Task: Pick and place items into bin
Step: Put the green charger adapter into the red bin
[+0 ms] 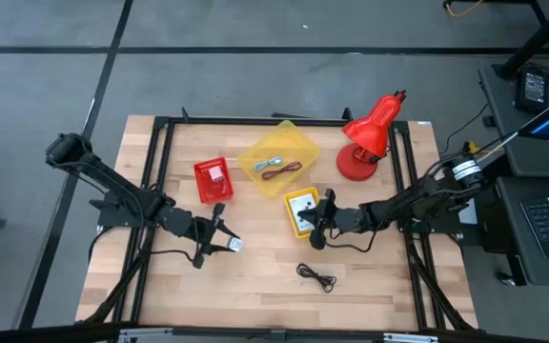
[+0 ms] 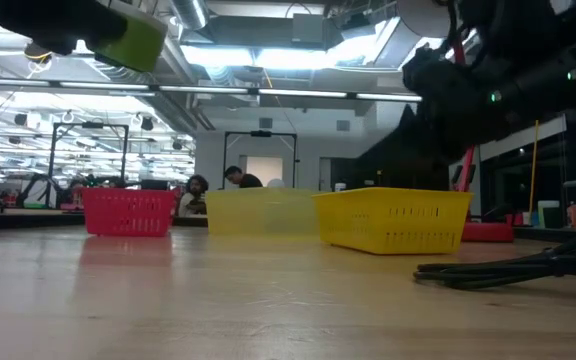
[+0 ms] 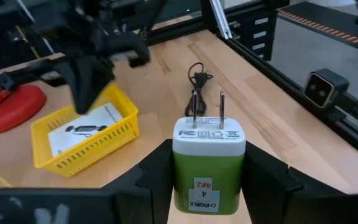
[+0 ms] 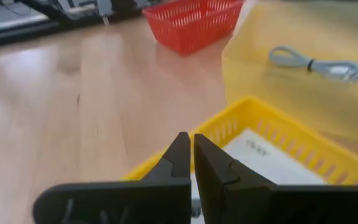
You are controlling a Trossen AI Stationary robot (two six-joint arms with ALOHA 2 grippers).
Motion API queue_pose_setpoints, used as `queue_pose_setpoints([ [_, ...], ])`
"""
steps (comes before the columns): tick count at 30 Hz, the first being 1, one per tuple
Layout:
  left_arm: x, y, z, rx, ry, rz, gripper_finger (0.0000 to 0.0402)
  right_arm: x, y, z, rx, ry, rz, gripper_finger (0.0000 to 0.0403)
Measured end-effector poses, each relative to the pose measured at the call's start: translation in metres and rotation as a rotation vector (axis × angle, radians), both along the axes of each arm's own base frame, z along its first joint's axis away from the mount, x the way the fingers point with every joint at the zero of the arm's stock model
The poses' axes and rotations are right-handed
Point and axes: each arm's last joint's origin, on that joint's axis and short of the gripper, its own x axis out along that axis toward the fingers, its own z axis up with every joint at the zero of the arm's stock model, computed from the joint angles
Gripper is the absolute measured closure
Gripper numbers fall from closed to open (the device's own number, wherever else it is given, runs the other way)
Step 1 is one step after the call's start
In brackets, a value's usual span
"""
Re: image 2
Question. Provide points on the yellow translucent tray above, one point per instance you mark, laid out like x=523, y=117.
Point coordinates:
x=260, y=212

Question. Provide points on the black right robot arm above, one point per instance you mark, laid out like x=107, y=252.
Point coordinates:
x=543, y=40

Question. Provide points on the green white plug adapter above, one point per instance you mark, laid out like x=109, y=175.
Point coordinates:
x=138, y=47

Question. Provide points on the person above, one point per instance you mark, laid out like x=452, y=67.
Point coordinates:
x=193, y=197
x=245, y=180

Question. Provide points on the black aluminium table frame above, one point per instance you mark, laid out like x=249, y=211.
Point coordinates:
x=33, y=222

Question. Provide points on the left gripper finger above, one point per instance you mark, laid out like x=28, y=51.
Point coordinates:
x=83, y=30

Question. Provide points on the black gantry frame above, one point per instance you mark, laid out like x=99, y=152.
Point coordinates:
x=260, y=133
x=52, y=165

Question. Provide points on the red plastic basket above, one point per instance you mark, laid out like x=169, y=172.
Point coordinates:
x=128, y=212

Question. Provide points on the yellow plastic basket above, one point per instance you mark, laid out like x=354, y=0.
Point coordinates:
x=393, y=220

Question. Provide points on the red desk lamp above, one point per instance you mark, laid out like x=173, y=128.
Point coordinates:
x=488, y=232

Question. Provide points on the yellow pole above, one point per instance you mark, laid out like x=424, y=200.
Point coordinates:
x=534, y=165

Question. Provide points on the white green container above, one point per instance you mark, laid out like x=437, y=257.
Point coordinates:
x=549, y=214

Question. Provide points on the orange bottle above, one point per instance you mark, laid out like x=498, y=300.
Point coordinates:
x=575, y=216

